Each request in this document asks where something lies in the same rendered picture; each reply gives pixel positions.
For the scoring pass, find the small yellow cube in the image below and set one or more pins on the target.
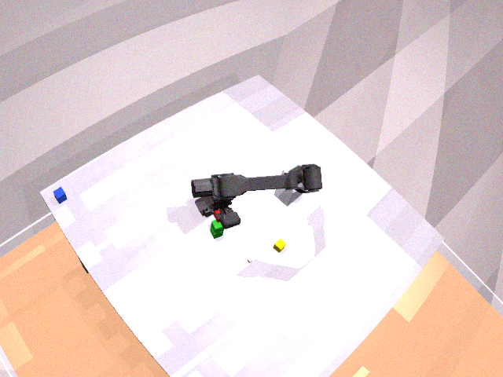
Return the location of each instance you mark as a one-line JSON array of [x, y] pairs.
[[279, 245]]

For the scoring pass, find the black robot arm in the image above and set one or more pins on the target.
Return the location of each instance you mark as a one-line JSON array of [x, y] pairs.
[[225, 187]]

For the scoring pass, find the small blue block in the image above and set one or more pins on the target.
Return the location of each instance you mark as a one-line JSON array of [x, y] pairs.
[[60, 195]]

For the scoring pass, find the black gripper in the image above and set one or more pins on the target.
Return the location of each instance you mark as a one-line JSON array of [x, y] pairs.
[[227, 217]]

